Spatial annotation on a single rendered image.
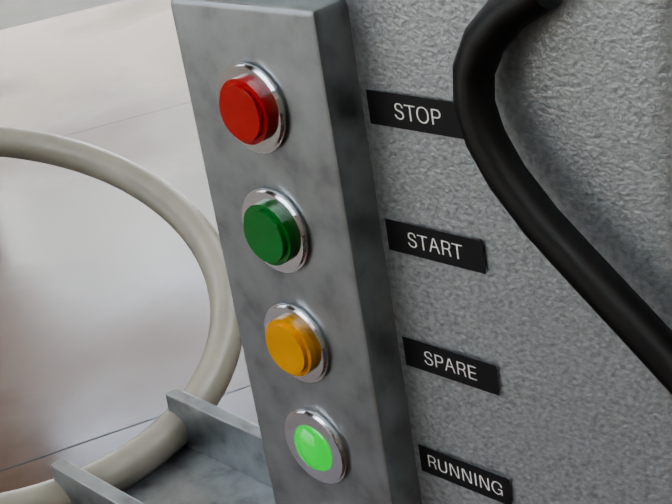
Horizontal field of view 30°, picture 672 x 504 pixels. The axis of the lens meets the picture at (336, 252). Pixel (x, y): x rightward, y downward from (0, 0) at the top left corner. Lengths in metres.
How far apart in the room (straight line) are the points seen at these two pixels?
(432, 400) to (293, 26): 0.16
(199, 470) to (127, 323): 2.71
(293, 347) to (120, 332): 3.14
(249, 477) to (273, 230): 0.50
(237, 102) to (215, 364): 0.59
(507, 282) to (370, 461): 0.11
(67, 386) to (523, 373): 3.01
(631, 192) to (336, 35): 0.12
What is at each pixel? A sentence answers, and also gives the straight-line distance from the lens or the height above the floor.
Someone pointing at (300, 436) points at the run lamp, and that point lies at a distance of 0.54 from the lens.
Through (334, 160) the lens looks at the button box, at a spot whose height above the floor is 1.45.
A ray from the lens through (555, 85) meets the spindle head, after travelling 0.40.
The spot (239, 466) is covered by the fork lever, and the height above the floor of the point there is 1.08.
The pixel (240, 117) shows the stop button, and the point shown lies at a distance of 0.47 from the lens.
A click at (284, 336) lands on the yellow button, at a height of 1.37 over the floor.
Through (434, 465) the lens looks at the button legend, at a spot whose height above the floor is 1.32.
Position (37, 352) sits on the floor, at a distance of 3.65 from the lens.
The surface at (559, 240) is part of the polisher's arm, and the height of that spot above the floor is 1.44.
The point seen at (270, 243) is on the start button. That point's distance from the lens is 0.49.
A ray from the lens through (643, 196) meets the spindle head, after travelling 0.40.
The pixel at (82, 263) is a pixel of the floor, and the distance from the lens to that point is 4.14.
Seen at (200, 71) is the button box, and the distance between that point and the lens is 0.49.
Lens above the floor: 1.61
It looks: 25 degrees down
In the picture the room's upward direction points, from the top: 9 degrees counter-clockwise
